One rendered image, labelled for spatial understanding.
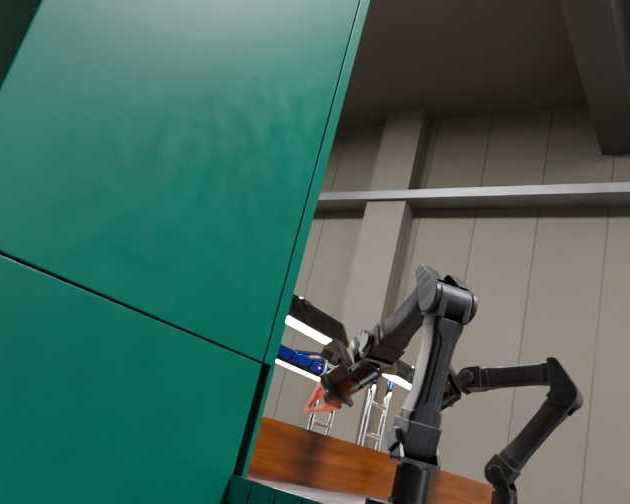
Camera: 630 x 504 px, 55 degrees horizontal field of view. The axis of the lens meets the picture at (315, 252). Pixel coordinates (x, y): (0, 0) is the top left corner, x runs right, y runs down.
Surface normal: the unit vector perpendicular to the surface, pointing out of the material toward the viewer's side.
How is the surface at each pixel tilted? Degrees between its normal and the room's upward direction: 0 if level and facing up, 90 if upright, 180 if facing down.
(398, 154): 90
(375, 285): 90
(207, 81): 90
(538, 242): 90
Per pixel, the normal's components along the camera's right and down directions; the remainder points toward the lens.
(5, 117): 0.83, 0.03
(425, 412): 0.31, -0.09
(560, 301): -0.51, -0.38
